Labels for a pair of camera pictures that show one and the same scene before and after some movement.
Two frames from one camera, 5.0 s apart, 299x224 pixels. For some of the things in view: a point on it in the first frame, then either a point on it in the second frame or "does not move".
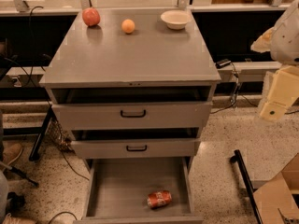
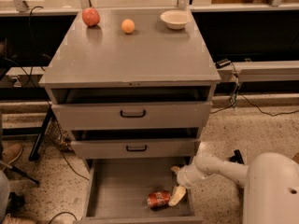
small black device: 222,63 does not move
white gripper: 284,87 to 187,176
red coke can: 159,199 does not move
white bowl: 176,19 does not move
